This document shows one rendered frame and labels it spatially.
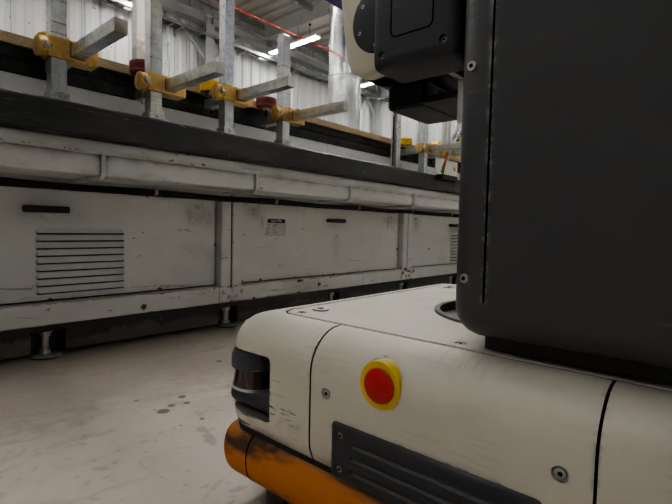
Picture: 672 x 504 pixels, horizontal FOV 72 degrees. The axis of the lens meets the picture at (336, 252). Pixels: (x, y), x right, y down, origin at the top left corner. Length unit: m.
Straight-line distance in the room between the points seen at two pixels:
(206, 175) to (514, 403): 1.29
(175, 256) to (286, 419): 1.22
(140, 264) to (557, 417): 1.47
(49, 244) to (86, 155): 0.33
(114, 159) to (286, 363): 0.97
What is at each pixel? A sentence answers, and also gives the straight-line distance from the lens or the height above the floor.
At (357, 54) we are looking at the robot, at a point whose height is 0.68.
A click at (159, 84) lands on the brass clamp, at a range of 1.49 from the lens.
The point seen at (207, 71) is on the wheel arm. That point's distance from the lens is 1.32.
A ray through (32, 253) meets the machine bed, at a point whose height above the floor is 0.31.
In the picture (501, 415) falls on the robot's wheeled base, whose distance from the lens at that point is 0.44.
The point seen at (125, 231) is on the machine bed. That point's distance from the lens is 1.67.
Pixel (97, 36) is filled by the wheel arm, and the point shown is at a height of 0.82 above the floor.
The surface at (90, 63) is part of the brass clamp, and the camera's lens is 1.42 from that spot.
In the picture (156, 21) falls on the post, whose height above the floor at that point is 0.98.
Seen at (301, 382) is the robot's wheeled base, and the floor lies 0.22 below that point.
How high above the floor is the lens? 0.40
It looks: 3 degrees down
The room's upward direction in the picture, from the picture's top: 1 degrees clockwise
